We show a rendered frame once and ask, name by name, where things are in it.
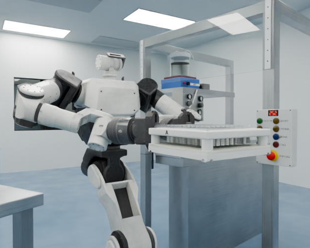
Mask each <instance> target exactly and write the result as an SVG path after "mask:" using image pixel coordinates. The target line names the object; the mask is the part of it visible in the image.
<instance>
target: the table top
mask: <svg viewBox="0 0 310 248"><path fill-rule="evenodd" d="M43 204H44V201H43V193H40V192H35V191H30V190H25V189H20V188H15V187H10V186H3V185H0V218H2V217H6V216H9V215H12V214H15V213H19V212H22V211H25V210H29V209H32V208H35V207H39V206H42V205H43Z"/></svg>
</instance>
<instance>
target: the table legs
mask: <svg viewBox="0 0 310 248"><path fill-rule="evenodd" d="M13 248H33V208H32V209H29V210H25V211H22V212H19V213H15V214H13Z"/></svg>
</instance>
